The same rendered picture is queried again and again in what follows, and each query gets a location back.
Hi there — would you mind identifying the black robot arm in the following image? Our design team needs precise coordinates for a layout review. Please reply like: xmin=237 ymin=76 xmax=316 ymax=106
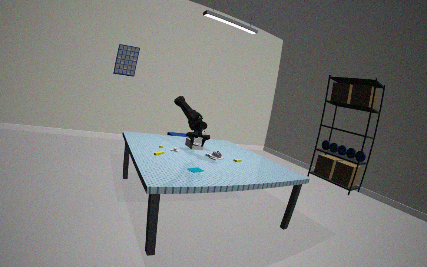
xmin=174 ymin=96 xmax=207 ymax=138

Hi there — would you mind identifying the teal flat rectangular plate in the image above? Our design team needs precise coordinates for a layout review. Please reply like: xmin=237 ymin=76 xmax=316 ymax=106
xmin=187 ymin=168 xmax=203 ymax=173

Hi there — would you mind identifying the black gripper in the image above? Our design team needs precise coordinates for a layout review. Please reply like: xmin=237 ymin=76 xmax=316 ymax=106
xmin=186 ymin=127 xmax=210 ymax=147

